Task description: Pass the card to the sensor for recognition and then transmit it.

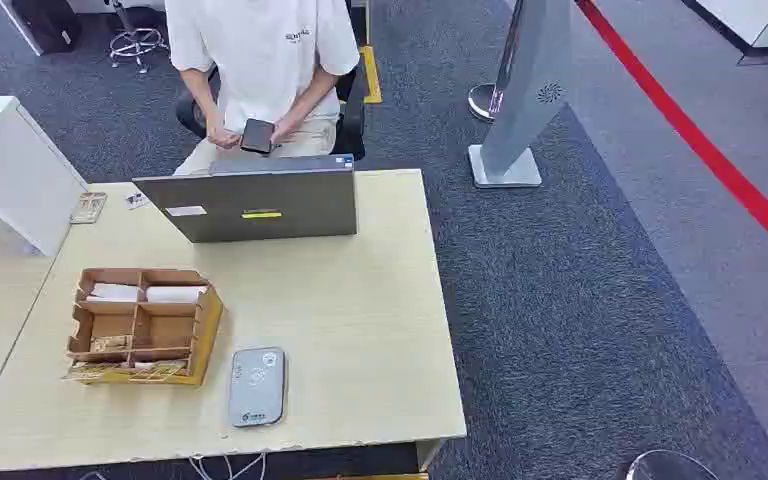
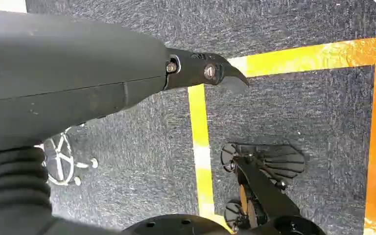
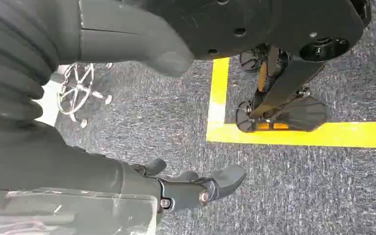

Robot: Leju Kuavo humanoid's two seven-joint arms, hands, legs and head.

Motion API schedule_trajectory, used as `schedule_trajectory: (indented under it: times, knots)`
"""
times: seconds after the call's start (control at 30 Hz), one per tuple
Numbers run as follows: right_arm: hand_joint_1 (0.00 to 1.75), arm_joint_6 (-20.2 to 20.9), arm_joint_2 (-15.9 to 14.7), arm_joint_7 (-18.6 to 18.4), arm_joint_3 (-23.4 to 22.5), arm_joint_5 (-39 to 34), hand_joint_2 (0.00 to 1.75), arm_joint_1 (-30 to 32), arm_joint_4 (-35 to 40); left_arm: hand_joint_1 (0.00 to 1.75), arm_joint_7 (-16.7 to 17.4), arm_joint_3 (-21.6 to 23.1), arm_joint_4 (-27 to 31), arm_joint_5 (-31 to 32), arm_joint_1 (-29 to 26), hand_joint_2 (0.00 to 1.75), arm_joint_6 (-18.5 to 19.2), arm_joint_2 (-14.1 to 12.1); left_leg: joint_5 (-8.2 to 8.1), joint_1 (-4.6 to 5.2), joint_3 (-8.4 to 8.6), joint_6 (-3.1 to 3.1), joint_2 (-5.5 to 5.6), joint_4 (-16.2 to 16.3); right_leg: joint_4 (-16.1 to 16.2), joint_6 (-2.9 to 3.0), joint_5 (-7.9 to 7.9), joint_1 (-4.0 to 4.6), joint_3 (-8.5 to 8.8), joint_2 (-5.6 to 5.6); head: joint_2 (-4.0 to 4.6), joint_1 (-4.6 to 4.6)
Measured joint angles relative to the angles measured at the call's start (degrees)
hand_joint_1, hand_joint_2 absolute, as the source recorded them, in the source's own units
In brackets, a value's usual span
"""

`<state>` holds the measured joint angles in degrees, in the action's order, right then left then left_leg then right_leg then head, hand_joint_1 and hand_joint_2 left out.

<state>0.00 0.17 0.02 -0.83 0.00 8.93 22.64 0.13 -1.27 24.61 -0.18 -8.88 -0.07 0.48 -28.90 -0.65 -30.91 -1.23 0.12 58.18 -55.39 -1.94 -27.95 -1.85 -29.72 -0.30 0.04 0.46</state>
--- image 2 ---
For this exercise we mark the pale board edge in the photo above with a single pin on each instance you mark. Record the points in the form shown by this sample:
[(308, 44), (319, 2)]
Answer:
[(3, 5)]

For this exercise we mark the robot left arm ribbed sleeve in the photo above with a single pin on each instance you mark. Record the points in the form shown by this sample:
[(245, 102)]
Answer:
[(9, 191)]

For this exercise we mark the yellow floor tape strip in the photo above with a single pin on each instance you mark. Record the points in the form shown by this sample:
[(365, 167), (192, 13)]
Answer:
[(298, 58), (201, 146)]

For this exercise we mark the white wheeled chair base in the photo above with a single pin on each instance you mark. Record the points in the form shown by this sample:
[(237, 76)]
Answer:
[(60, 159)]

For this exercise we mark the black round robot body part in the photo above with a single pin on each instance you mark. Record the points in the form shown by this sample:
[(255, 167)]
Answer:
[(178, 226)]

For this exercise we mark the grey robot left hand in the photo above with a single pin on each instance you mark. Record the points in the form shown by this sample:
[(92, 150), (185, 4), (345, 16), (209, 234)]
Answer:
[(61, 74)]

